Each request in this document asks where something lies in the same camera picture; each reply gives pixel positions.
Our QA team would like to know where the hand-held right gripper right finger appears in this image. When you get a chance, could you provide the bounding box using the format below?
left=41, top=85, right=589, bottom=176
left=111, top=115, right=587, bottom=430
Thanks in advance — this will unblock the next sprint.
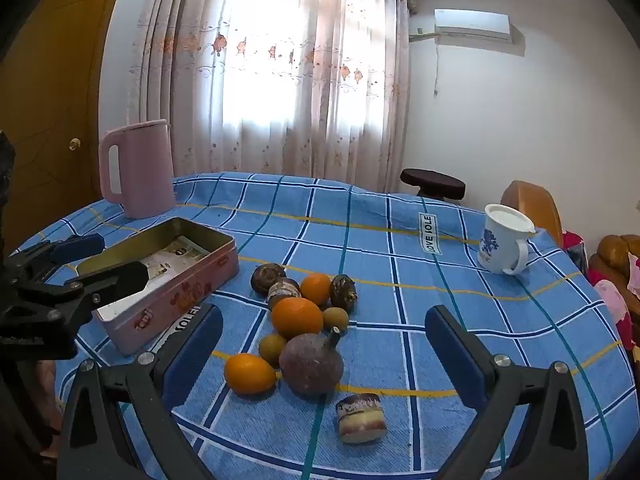
left=425, top=305, right=591, bottom=480

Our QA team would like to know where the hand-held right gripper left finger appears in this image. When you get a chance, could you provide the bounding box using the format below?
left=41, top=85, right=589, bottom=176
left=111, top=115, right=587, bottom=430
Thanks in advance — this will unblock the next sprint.
left=55, top=304, right=224, bottom=480

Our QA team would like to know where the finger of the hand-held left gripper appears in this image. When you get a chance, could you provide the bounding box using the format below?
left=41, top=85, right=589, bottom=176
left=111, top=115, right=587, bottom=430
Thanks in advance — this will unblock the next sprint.
left=10, top=234, right=106, bottom=281
left=20, top=261, right=149, bottom=321

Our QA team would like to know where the pink metal tin box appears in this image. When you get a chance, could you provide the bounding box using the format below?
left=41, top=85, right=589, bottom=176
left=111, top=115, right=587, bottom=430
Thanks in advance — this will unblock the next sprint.
left=75, top=217, right=240, bottom=356

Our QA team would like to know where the tan longan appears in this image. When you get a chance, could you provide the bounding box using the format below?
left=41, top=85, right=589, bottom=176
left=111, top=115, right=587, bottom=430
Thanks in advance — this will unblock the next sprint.
left=258, top=333, right=288, bottom=367
left=322, top=306, right=350, bottom=330

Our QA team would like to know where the white paper packet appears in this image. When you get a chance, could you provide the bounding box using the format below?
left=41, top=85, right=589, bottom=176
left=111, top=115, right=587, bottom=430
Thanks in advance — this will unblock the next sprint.
left=141, top=252, right=187, bottom=281

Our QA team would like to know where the oval orange kumquat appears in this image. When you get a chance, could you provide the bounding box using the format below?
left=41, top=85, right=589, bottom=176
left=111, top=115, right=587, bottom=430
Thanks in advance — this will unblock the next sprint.
left=224, top=353, right=277, bottom=395

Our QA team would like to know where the printed paper packet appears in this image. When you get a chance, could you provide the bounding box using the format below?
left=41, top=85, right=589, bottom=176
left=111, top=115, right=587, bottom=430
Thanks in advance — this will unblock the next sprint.
left=172, top=236, right=211, bottom=262

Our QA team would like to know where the pink electric kettle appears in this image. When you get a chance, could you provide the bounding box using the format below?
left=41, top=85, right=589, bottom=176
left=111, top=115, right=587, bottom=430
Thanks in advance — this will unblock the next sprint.
left=98, top=119, right=177, bottom=220

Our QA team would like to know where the dark water chestnut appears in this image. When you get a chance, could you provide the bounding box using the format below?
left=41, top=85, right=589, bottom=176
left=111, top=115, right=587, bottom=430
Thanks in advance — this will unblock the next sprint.
left=250, top=263, right=287, bottom=297
left=329, top=274, right=358, bottom=309

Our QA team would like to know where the large orange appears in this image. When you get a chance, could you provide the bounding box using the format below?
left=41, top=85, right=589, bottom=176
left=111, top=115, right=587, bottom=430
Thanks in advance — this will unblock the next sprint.
left=271, top=297, right=324, bottom=339

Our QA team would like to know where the cut taro middle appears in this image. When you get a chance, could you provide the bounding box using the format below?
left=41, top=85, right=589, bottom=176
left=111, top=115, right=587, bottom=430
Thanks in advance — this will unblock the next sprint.
left=267, top=278, right=302, bottom=311

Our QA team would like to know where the white mug with blue print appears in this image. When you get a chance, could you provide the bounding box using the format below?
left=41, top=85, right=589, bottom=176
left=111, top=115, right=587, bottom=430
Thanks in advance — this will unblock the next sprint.
left=477, top=220, right=531, bottom=276

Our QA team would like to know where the large purple round fruit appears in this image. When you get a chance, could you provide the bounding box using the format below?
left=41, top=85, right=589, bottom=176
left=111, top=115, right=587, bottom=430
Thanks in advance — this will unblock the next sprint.
left=278, top=326, right=345, bottom=396

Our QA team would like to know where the small orange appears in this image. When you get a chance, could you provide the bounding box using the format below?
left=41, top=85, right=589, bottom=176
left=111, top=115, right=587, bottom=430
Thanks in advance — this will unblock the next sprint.
left=300, top=273, right=333, bottom=307

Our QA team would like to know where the wooden door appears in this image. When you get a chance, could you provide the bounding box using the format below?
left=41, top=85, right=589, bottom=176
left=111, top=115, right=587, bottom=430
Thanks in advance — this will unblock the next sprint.
left=0, top=0, right=126, bottom=256

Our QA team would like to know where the blue plaid tablecloth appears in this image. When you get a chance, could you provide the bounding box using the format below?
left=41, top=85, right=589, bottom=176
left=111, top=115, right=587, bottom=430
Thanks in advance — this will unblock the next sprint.
left=10, top=172, right=633, bottom=480

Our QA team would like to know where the red cloth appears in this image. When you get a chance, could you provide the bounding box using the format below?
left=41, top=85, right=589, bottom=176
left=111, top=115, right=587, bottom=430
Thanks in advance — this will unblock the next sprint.
left=564, top=231, right=590, bottom=273

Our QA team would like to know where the pink cushion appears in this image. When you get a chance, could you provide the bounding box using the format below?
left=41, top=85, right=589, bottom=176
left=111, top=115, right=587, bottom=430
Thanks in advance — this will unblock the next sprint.
left=594, top=279, right=640, bottom=347

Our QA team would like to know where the orange chair back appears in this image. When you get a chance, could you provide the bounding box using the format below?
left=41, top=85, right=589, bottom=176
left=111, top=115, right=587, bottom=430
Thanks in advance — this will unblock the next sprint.
left=501, top=180, right=564, bottom=248

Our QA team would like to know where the dark round stool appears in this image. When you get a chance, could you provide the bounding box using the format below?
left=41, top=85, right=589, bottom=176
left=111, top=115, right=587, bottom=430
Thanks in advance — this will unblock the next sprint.
left=400, top=168, right=466, bottom=201

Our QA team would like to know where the brown leather sofa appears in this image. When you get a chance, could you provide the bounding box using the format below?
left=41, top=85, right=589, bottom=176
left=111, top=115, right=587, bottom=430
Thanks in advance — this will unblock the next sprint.
left=587, top=234, right=640, bottom=313

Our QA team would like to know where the sheer floral curtain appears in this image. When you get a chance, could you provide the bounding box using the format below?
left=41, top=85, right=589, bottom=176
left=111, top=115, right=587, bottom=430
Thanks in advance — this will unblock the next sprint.
left=127, top=0, right=417, bottom=182

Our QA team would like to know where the white air conditioner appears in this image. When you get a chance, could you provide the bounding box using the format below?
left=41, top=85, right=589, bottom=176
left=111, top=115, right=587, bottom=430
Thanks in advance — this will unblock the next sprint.
left=434, top=8, right=512, bottom=42

